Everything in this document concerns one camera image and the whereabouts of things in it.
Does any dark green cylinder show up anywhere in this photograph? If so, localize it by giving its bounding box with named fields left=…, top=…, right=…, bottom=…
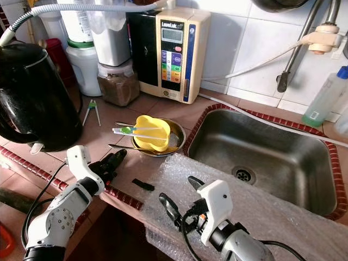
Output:
left=0, top=188, right=33, bottom=215

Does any white jar green lid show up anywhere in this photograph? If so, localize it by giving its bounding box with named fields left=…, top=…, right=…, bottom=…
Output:
left=64, top=41, right=101, bottom=97

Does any small white plastic piece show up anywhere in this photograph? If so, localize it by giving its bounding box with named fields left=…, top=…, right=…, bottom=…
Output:
left=31, top=142, right=45, bottom=156

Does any dark hanging pan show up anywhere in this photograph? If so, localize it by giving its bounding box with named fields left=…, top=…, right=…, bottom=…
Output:
left=250, top=0, right=308, bottom=14

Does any thin white drain tube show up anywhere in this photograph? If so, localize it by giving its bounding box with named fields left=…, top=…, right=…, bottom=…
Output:
left=197, top=92, right=348, bottom=146

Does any clear dish soap bottle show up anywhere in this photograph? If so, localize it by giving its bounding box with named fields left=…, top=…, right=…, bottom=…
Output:
left=301, top=65, right=348, bottom=128

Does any clear plastic container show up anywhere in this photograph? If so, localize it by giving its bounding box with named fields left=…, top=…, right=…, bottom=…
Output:
left=39, top=11, right=66, bottom=47

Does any white labelled bottle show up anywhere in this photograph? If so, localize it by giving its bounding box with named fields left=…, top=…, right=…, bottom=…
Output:
left=59, top=0, right=94, bottom=44

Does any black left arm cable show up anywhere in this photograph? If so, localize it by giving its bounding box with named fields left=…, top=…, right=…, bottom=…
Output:
left=21, top=162, right=69, bottom=251

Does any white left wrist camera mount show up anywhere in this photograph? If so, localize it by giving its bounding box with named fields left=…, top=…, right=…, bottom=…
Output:
left=66, top=145, right=105, bottom=192

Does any grey corrugated flexible hose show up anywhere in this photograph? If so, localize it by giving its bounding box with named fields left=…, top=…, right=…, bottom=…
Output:
left=0, top=0, right=177, bottom=47

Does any stainless steel bowl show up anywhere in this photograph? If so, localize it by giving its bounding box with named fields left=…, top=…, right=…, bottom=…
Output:
left=130, top=117, right=187, bottom=158

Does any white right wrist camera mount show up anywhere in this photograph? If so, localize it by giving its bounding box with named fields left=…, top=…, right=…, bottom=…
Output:
left=197, top=179, right=233, bottom=246

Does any black electric kettle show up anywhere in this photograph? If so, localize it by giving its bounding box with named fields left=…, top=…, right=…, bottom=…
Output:
left=0, top=42, right=83, bottom=153

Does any clear bubble wrap sheet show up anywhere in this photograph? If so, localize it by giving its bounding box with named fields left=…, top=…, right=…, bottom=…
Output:
left=143, top=153, right=348, bottom=261

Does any beige faucet diverter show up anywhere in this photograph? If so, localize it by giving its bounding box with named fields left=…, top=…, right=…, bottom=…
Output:
left=302, top=22, right=346, bottom=55

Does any brown powder plastic jar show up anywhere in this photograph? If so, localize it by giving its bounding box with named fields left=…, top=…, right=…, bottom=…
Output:
left=97, top=60, right=141, bottom=108

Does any frosted white plastic container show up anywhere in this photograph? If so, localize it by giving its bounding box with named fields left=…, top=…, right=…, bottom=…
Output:
left=90, top=0, right=132, bottom=67

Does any metal faucet pipe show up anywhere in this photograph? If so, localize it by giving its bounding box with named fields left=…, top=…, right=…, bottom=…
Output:
left=276, top=0, right=340, bottom=93

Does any stainless steel sink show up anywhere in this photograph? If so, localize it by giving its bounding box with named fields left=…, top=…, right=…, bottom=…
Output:
left=184, top=103, right=348, bottom=221

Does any beige water hose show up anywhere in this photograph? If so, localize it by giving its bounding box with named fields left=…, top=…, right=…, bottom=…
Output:
left=212, top=35, right=313, bottom=81

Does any white chopsticks green joint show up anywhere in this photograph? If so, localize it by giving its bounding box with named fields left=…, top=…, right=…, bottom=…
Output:
left=113, top=125, right=169, bottom=141

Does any beige water ionizer machine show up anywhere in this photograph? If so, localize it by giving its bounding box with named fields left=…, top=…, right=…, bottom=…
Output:
left=128, top=7, right=213, bottom=104

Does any orange hose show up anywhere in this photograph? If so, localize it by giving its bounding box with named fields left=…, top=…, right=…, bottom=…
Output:
left=0, top=223, right=16, bottom=260

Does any small black plastic piece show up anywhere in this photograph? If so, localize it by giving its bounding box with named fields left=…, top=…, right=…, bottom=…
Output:
left=132, top=178, right=156, bottom=192

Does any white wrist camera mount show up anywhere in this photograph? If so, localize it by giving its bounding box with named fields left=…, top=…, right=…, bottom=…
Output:
left=66, top=145, right=105, bottom=192
left=197, top=179, right=233, bottom=246

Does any red plastic container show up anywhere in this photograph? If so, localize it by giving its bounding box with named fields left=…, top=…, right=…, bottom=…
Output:
left=43, top=38, right=74, bottom=82

